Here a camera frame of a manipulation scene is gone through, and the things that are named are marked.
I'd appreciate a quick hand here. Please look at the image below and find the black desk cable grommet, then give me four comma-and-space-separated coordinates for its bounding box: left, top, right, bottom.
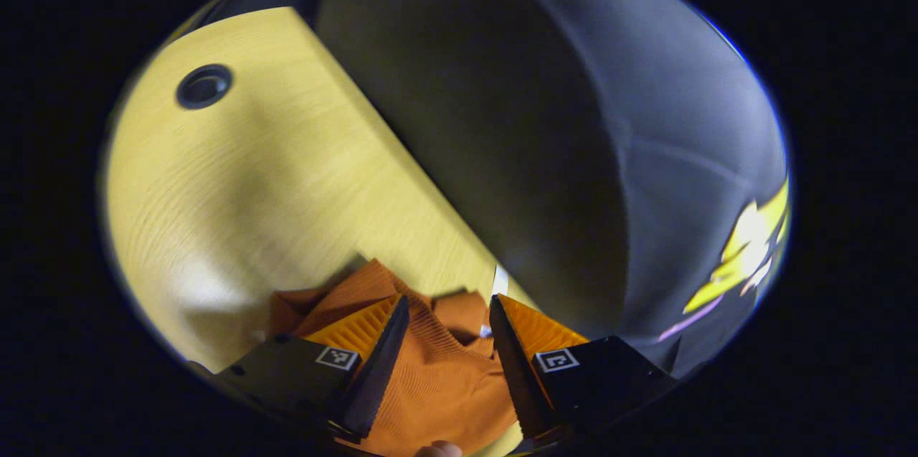
176, 64, 235, 110

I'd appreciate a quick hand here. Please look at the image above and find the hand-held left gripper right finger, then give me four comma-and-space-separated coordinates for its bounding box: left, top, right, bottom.
488, 293, 679, 443

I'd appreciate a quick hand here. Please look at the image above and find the orange ribbed shirt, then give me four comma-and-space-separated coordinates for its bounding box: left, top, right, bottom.
268, 258, 526, 457

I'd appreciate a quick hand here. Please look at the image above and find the black backdrop cloth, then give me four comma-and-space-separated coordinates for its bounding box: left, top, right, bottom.
172, 0, 791, 380

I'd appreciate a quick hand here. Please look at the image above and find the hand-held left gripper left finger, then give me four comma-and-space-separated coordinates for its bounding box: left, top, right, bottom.
192, 294, 410, 443

